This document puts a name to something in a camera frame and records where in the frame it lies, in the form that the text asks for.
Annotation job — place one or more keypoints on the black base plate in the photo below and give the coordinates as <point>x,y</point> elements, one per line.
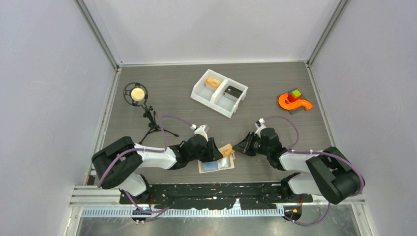
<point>218,196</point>

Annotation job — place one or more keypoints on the microphone on black tripod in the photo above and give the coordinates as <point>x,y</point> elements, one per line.
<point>136,95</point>

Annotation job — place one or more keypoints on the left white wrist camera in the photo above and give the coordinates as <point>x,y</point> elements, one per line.
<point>201,130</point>

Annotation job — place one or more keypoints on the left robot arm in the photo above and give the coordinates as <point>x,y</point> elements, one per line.
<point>117,163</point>

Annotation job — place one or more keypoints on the beige card holder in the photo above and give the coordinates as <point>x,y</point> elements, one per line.
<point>219,165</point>

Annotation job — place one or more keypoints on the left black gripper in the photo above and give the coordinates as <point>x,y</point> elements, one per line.
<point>213,154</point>

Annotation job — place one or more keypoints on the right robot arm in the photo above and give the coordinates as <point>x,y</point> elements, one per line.
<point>326,173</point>

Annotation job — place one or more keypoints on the orange toy with blocks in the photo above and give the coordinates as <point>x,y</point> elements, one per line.
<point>294,101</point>

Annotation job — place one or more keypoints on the orange card stack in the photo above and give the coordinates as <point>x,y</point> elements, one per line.
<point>212,83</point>

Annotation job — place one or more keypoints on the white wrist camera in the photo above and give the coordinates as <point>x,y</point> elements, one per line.
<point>201,130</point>
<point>260,125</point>

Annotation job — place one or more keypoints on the white two-compartment bin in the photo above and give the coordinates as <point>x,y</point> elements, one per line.
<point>215,100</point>

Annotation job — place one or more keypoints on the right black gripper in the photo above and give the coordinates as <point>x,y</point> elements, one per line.
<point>244,146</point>

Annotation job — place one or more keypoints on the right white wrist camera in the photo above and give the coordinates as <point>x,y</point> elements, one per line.
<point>260,125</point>

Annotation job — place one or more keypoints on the black card stack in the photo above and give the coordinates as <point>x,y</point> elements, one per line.
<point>232,93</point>

